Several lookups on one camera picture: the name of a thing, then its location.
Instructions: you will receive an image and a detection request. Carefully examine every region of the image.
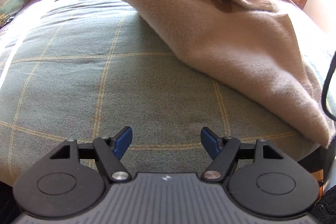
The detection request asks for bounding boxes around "green plaid bed blanket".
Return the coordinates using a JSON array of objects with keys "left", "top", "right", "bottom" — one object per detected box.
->
[{"left": 0, "top": 0, "right": 336, "bottom": 177}]

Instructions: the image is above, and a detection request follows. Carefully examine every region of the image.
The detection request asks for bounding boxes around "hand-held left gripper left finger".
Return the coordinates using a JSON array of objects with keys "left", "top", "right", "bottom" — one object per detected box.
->
[{"left": 43, "top": 126, "right": 132, "bottom": 183}]

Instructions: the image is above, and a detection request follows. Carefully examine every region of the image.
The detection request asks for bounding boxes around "person's black top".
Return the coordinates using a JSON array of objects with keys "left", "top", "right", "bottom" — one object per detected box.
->
[{"left": 314, "top": 189, "right": 336, "bottom": 224}]

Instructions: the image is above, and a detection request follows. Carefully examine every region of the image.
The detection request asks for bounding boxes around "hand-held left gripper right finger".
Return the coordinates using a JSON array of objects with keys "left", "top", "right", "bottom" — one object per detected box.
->
[{"left": 201, "top": 127, "right": 289, "bottom": 184}]

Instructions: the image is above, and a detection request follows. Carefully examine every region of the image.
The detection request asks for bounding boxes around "beige knit sweater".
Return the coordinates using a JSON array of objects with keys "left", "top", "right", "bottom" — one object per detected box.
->
[{"left": 108, "top": 0, "right": 336, "bottom": 149}]

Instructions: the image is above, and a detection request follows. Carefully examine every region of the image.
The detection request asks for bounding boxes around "black cable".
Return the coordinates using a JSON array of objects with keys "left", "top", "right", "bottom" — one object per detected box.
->
[{"left": 321, "top": 49, "right": 336, "bottom": 121}]

